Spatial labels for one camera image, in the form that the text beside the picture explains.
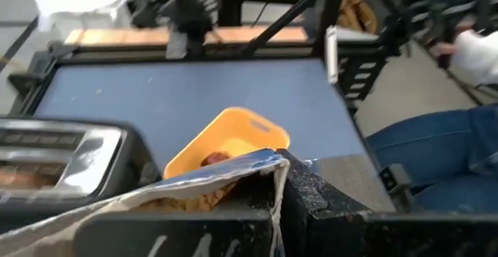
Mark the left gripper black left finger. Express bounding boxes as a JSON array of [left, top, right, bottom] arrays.
[[73, 169, 278, 257]]

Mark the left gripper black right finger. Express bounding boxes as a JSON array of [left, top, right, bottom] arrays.
[[278, 150, 498, 257]]

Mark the blue Frosted Flakes cereal box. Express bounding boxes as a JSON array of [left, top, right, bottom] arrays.
[[0, 149, 291, 257]]

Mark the red apple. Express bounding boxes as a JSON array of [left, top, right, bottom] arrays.
[[200, 151, 231, 167]]

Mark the yellow plastic basket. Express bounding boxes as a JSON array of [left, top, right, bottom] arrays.
[[163, 107, 292, 180]]

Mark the black and silver toaster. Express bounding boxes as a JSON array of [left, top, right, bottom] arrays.
[[0, 116, 161, 227]]

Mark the person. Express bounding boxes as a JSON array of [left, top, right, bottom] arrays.
[[365, 103, 498, 215], [430, 29, 498, 87]]

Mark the wooden bench top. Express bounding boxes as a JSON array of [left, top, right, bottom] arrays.
[[64, 26, 309, 47]]

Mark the brown bag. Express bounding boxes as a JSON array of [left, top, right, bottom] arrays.
[[336, 0, 378, 35]]

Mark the white frame bracket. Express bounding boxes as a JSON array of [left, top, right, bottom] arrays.
[[324, 26, 338, 85]]

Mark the black table frame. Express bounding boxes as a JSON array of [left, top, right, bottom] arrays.
[[7, 0, 390, 118]]

